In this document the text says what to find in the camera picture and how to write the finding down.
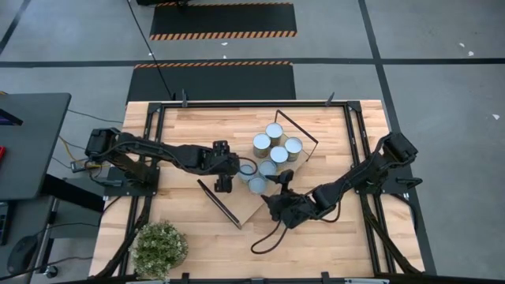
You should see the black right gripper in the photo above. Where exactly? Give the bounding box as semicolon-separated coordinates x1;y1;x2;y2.
262;169;316;230

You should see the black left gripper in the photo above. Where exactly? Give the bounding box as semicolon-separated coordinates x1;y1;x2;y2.
196;152;241;193

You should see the green polka dot can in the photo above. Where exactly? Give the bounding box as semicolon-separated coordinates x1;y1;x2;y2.
248;176;268;195

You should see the peas label can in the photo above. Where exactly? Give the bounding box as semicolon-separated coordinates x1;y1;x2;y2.
269;145;290;166

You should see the red white label can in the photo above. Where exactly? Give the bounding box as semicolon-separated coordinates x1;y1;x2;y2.
238;163;256;182

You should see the white fruit label can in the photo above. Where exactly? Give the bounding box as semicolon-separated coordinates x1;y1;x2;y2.
283;136;304;163

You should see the yellow label can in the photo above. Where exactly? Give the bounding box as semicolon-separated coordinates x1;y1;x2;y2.
252;133;272;159

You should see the oranges label can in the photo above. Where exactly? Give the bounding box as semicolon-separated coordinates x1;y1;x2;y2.
264;121;285;148

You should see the green potted plant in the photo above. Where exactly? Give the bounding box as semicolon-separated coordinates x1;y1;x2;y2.
129;219;189;280

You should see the black mat orange striped edge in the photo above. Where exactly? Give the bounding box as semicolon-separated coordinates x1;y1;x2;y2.
125;60;297;102
148;2;298;42

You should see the dark gray desk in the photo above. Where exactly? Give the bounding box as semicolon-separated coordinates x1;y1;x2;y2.
0;92;73;201

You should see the gray desk surface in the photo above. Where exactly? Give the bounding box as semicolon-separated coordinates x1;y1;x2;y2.
0;196;56;284

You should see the black computer mouse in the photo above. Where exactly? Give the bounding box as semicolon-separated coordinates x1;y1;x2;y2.
6;234;39;274

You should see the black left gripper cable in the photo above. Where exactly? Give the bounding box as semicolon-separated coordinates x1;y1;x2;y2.
235;156;259;178

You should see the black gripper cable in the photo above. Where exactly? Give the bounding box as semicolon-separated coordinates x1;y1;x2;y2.
235;156;259;178
249;218;290;256

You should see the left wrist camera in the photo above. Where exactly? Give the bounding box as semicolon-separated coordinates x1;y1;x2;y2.
212;140;231;157

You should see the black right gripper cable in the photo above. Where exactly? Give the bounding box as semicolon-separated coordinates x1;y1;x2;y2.
249;218;290;256

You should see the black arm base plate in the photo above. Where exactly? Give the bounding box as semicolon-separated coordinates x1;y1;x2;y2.
350;162;424;196
103;164;161;197

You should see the black hanging cable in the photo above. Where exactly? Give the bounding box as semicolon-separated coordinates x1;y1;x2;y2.
125;0;178;100

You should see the yellow floor cable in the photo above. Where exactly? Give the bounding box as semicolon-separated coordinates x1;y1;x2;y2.
58;135;102;170

